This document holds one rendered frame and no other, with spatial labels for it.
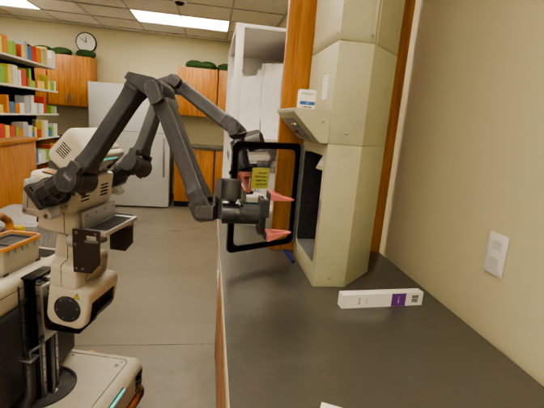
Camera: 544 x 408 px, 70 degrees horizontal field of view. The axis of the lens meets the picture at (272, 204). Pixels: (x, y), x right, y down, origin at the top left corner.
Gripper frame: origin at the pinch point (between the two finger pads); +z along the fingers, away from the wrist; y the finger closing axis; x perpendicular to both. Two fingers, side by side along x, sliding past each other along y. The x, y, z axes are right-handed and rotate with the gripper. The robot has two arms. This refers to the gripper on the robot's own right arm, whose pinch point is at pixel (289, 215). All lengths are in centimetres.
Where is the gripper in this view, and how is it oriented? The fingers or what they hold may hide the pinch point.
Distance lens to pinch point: 112.7
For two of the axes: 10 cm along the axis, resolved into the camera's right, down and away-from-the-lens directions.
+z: 9.8, 0.5, 1.7
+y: 0.8, -9.7, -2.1
